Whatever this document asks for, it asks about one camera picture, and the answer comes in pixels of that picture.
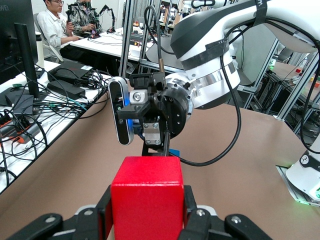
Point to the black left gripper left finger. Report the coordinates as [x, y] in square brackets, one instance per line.
[87, 225]

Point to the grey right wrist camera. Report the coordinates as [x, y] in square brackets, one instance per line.
[122, 125]

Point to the white office desk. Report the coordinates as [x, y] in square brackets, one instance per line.
[110, 45]

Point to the person in patterned jacket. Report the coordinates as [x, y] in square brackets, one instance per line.
[82, 20]

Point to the red wooden cube block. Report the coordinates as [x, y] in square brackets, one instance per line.
[147, 200]

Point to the blue wooden cube block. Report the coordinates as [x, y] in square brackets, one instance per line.
[175, 152]

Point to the dark grey small box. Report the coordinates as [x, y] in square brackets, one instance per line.
[22, 103]

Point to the white side table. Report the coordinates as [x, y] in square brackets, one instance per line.
[62, 120]

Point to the flat black electronics box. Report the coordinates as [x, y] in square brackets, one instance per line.
[67, 88]

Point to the black monitor stand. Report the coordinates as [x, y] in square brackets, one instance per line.
[28, 62]

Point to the orange power strip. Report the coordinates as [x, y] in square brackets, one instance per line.
[17, 136]

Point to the small black desktop robot arm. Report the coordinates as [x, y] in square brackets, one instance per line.
[111, 17]

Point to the black computer monitor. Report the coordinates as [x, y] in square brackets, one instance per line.
[15, 37]

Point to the aluminium frame upright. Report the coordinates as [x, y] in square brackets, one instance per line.
[126, 37]

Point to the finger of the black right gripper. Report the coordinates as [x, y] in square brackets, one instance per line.
[138, 82]
[152, 135]

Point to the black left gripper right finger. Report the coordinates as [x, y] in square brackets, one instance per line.
[200, 225]

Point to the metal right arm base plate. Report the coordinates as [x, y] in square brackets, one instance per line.
[287, 185]

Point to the aluminium frame rack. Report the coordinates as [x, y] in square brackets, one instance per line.
[297, 82]

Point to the person in white shirt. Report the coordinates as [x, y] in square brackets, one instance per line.
[53, 27]

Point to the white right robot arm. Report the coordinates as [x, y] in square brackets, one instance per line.
[212, 25]

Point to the black electronics box red print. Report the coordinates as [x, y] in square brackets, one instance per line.
[70, 70]

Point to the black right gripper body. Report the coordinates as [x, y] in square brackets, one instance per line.
[175, 110]

